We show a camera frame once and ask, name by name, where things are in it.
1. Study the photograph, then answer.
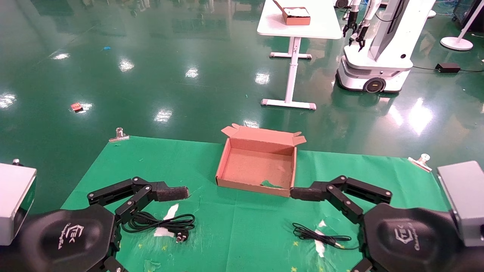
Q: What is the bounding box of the green table cloth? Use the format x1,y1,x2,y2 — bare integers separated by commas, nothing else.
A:
60,136,450,272

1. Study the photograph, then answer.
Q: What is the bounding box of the black floor power adapter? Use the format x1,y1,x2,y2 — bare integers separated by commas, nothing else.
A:
435,63,461,74

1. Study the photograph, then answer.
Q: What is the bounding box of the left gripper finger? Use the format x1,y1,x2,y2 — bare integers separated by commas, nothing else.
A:
87,176,190,225

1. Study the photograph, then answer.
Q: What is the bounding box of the dark cabinet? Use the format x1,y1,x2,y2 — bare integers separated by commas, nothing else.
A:
452,0,484,32

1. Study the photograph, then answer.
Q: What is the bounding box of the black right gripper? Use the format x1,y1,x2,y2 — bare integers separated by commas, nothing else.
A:
350,203,465,272

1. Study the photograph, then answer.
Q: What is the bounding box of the open brown cardboard box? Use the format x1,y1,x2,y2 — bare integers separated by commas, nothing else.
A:
216,124,307,198

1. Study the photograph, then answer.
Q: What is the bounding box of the white wheeled robot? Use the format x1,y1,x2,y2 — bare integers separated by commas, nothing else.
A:
336,0,436,93

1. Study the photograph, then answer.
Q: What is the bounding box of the white floor stand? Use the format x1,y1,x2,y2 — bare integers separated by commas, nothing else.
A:
441,0,484,51

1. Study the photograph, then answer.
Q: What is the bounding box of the white table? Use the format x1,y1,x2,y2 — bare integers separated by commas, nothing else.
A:
257,0,343,110

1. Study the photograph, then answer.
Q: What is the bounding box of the small brown box with contents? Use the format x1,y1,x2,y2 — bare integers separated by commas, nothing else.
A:
273,0,311,26

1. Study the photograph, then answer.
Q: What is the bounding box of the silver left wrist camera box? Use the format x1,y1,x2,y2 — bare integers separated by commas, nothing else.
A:
0,163,37,246

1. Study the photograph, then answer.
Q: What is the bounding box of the thin black adapter cable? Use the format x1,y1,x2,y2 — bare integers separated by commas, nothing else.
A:
292,223,360,250

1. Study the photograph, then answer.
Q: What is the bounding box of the black floor cable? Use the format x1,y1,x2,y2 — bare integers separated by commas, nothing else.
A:
412,66,484,73

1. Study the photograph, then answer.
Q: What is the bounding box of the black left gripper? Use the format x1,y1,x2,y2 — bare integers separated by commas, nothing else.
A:
17,205,127,272

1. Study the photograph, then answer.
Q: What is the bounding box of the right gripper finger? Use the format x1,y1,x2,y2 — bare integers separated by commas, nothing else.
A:
290,175,392,224

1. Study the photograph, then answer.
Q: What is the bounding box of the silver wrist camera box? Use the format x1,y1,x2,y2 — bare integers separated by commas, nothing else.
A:
0,163,37,246
437,161,484,247

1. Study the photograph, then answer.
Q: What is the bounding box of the metal table clip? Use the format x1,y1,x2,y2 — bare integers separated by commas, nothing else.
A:
408,154,432,172
109,128,130,142

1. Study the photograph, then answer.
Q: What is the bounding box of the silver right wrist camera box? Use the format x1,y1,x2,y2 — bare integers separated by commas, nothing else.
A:
437,161,484,247

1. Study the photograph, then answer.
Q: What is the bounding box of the thick black power cord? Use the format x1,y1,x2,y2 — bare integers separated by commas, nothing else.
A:
121,212,195,243

